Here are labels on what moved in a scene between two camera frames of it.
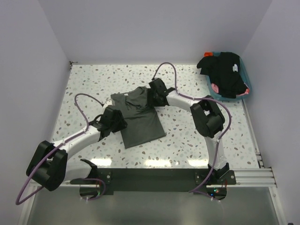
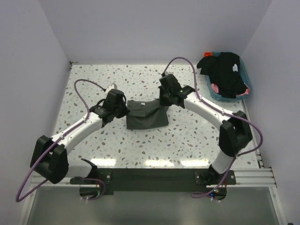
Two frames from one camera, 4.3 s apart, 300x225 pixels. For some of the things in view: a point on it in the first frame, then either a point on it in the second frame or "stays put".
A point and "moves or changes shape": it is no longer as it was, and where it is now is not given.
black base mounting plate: x=164 y=179 stays put
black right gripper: x=150 y=94 to x=161 y=101
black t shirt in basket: x=224 y=71 stays put
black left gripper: x=122 y=124 to x=125 y=111
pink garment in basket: x=215 y=87 stays put
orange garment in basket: x=208 y=54 stays put
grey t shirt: x=145 y=123 moves or changes shape
